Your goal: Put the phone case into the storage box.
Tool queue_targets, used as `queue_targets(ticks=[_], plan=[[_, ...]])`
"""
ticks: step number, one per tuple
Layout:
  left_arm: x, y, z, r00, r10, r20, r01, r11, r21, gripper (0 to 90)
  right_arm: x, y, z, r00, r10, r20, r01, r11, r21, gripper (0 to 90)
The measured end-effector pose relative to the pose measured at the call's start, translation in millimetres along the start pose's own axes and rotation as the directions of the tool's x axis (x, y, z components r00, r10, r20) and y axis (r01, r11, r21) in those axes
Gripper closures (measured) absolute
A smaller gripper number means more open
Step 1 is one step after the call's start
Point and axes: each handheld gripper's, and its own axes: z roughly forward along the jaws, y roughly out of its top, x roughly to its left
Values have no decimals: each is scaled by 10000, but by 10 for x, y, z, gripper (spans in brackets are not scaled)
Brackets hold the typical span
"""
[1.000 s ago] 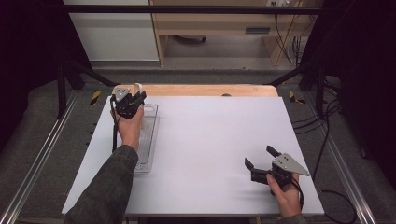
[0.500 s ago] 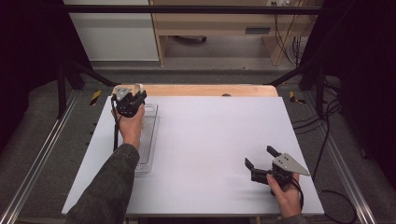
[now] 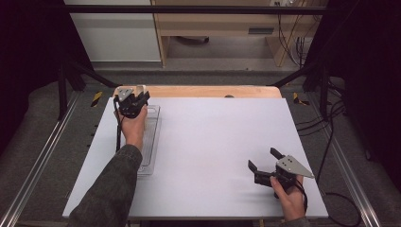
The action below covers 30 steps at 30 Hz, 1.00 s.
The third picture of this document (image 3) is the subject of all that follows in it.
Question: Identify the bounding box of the clear plastic tray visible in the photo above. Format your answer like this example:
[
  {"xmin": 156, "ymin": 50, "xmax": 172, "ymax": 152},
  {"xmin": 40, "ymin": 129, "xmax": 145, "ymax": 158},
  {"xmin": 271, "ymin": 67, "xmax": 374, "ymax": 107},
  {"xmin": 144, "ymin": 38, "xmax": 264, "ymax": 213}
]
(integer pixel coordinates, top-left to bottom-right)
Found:
[{"xmin": 136, "ymin": 104, "xmax": 163, "ymax": 177}]

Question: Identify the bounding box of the person's left hand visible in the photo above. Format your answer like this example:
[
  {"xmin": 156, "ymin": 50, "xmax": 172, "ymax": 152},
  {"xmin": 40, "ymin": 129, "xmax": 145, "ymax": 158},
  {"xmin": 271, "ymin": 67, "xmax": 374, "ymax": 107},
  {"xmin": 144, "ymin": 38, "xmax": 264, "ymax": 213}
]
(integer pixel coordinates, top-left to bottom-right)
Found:
[{"xmin": 116, "ymin": 105, "xmax": 149, "ymax": 153}]

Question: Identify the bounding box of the black floor cable bundle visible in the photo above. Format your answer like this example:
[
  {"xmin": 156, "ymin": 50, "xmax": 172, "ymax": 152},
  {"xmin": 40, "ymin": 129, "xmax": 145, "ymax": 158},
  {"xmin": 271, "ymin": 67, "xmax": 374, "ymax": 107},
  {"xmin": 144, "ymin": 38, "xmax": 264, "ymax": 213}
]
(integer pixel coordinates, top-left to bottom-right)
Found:
[{"xmin": 295, "ymin": 77, "xmax": 348, "ymax": 185}]

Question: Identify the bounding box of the hanging black cable bundle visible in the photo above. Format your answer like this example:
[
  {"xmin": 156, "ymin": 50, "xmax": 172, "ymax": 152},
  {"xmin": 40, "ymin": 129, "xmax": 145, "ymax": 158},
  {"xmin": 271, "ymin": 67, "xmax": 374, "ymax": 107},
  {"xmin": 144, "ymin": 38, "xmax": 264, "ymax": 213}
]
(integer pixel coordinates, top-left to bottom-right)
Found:
[{"xmin": 274, "ymin": 1, "xmax": 316, "ymax": 68}]

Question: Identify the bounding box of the wooden table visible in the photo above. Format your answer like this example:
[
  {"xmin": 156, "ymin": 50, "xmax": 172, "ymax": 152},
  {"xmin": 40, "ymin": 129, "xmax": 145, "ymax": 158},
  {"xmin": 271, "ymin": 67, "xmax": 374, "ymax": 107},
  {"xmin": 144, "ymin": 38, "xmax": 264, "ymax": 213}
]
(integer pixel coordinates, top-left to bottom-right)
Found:
[{"xmin": 113, "ymin": 84, "xmax": 283, "ymax": 99}]

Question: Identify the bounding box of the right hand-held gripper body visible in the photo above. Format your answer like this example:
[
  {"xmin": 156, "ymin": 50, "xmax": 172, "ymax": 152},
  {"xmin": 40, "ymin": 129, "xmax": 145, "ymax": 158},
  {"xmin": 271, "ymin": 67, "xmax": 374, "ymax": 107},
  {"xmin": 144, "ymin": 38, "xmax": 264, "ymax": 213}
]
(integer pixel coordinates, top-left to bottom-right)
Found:
[{"xmin": 254, "ymin": 154, "xmax": 315, "ymax": 194}]

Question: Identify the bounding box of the black curtain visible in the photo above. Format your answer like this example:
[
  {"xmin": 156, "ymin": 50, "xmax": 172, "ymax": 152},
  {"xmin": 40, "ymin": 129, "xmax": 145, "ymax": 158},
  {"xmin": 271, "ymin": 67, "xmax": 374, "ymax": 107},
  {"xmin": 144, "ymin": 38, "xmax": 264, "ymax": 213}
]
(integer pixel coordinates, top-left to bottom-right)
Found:
[
  {"xmin": 0, "ymin": 0, "xmax": 94, "ymax": 155},
  {"xmin": 304, "ymin": 0, "xmax": 401, "ymax": 190}
]

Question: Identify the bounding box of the aluminium rail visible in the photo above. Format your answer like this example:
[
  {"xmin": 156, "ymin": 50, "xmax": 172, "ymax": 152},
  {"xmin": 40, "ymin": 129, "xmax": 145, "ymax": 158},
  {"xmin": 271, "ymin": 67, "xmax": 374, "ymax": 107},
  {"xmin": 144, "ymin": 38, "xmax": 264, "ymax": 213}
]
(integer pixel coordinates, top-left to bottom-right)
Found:
[
  {"xmin": 306, "ymin": 94, "xmax": 383, "ymax": 227},
  {"xmin": 0, "ymin": 91, "xmax": 81, "ymax": 227}
]

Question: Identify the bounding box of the white cabinet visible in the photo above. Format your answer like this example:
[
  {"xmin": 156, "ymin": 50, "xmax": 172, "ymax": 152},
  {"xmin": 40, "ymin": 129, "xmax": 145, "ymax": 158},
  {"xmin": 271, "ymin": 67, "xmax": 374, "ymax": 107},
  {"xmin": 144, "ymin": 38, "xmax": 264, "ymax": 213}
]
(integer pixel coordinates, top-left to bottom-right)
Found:
[{"xmin": 63, "ymin": 0, "xmax": 162, "ymax": 62}]

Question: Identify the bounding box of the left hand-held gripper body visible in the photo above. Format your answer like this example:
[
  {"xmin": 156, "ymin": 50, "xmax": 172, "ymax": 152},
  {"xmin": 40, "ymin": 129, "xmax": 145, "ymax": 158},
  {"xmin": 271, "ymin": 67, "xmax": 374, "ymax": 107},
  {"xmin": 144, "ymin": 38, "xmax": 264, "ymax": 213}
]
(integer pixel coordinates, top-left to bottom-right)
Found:
[{"xmin": 113, "ymin": 86, "xmax": 150, "ymax": 120}]

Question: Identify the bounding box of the black horizontal frame bar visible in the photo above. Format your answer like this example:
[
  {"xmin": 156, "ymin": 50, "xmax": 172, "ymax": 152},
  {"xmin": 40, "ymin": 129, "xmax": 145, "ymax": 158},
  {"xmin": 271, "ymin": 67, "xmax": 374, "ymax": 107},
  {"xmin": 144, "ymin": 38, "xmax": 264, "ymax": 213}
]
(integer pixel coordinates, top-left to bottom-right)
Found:
[{"xmin": 62, "ymin": 4, "xmax": 329, "ymax": 15}]

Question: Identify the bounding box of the white power strip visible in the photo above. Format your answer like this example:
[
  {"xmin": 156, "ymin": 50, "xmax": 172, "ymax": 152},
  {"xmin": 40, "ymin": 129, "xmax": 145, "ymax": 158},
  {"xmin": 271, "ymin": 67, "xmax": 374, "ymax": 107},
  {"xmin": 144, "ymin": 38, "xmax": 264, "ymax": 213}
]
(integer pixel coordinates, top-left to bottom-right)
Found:
[{"xmin": 273, "ymin": 0, "xmax": 298, "ymax": 8}]

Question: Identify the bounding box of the right hand-held gripper black cable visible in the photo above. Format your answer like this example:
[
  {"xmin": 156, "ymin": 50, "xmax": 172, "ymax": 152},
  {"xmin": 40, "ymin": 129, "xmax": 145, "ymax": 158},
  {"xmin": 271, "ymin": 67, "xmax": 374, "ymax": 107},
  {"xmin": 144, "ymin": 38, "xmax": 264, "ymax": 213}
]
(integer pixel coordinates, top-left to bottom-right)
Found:
[{"xmin": 294, "ymin": 180, "xmax": 309, "ymax": 212}]

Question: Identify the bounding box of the person's right hand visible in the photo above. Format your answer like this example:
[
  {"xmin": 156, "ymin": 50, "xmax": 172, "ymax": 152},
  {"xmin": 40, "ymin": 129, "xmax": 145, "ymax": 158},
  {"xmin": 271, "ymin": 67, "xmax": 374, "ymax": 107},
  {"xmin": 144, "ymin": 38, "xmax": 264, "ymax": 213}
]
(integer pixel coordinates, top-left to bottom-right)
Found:
[{"xmin": 270, "ymin": 174, "xmax": 307, "ymax": 222}]

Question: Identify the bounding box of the light wooden desk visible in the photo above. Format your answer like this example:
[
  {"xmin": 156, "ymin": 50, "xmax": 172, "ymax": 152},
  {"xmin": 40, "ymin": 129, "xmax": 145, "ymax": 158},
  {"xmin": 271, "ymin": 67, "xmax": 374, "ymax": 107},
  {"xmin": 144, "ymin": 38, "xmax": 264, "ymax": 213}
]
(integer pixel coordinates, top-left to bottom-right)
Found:
[{"xmin": 150, "ymin": 0, "xmax": 329, "ymax": 68}]

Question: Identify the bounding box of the black frame strut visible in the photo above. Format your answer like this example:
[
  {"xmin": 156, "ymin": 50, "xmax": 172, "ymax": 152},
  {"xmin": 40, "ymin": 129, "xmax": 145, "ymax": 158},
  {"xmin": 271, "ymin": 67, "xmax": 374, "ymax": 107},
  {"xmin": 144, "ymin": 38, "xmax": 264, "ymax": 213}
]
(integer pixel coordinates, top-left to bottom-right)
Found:
[
  {"xmin": 57, "ymin": 58, "xmax": 121, "ymax": 121},
  {"xmin": 270, "ymin": 60, "xmax": 332, "ymax": 118}
]

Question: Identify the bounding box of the yellow clamp right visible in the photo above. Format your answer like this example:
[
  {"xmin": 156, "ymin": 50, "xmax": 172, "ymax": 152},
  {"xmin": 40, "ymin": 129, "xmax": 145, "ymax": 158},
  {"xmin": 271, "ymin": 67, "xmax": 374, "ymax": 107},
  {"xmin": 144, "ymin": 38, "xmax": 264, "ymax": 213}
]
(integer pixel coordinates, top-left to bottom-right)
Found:
[{"xmin": 292, "ymin": 92, "xmax": 310, "ymax": 107}]

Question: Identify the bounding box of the looped black floor cable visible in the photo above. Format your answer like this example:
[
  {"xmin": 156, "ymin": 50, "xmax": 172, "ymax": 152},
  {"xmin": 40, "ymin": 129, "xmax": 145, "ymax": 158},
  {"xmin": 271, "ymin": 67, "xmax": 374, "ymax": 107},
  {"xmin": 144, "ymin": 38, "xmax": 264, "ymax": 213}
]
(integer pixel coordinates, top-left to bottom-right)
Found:
[{"xmin": 323, "ymin": 191, "xmax": 363, "ymax": 227}]

